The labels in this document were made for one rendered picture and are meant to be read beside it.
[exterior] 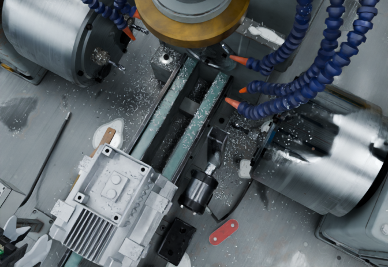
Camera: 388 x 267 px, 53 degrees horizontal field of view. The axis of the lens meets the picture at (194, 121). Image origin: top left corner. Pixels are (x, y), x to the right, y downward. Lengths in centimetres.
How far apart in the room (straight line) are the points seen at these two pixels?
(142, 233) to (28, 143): 51
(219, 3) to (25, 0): 46
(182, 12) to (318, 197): 43
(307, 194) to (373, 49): 61
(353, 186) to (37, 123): 84
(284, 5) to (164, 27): 36
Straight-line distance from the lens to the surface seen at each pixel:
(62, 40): 85
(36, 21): 89
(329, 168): 74
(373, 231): 75
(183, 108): 105
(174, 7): 58
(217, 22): 59
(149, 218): 79
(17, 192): 88
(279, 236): 106
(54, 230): 81
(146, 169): 72
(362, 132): 76
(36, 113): 120
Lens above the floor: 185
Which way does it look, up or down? 74 degrees down
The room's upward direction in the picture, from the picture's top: 6 degrees counter-clockwise
